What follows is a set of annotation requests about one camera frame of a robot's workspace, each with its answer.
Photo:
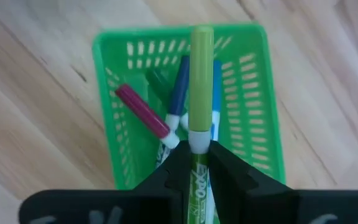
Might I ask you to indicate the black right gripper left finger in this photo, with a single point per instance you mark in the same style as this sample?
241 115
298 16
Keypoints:
176 180

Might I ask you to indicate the thin blue marker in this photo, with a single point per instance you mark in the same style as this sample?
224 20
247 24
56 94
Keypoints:
217 87

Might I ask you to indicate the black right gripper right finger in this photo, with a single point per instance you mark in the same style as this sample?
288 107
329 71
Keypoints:
238 193

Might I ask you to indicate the thin maroon marker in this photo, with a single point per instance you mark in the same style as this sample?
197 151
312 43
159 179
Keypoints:
141 110

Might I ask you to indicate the thin navy marker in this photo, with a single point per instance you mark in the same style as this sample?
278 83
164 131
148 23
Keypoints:
180 87

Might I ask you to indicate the green plastic basket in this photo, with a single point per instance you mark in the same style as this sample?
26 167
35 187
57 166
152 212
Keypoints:
154 32

